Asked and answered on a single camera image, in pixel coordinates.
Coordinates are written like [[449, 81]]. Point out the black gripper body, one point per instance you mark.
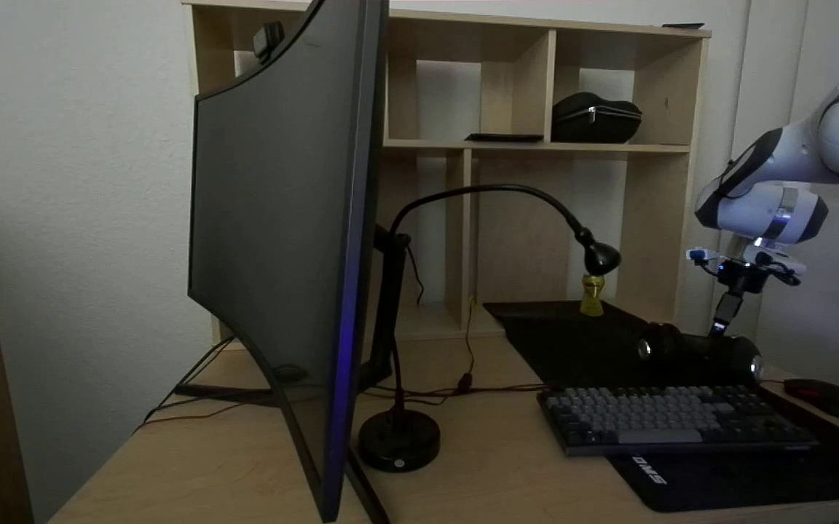
[[744, 279]]

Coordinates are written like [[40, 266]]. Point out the black gooseneck desk lamp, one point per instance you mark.
[[398, 442]]

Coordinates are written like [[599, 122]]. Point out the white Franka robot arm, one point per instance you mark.
[[780, 186]]

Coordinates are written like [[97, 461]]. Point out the curved black computer monitor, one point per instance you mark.
[[285, 242]]

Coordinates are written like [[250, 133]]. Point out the light wooden shelf unit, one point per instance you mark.
[[655, 223]]

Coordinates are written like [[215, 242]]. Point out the grey mechanical keyboard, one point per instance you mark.
[[672, 417]]

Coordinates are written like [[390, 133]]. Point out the black and red mouse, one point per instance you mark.
[[831, 400]]

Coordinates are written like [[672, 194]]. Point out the black bag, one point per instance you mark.
[[595, 117]]

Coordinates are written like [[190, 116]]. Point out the small dark flat item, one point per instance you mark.
[[682, 25]]

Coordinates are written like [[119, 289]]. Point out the flat black device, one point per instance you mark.
[[505, 138]]

